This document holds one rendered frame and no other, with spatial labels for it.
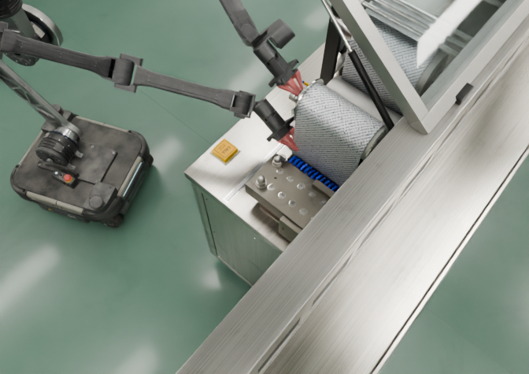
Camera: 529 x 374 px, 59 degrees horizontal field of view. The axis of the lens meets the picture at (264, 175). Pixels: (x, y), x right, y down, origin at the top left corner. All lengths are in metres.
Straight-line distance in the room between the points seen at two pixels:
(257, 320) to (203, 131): 2.26
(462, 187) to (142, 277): 1.81
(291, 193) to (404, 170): 0.70
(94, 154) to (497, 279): 2.23
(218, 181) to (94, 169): 1.05
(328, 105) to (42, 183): 1.74
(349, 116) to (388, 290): 0.55
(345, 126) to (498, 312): 1.63
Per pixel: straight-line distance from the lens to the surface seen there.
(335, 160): 1.45
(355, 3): 0.86
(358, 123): 1.34
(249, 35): 1.43
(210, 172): 1.71
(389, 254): 1.03
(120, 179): 2.55
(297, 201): 1.50
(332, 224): 0.79
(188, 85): 1.50
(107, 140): 2.70
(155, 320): 2.48
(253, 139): 1.77
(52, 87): 3.39
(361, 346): 0.97
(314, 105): 1.37
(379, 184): 0.84
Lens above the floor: 2.37
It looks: 61 degrees down
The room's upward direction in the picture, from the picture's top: 1 degrees clockwise
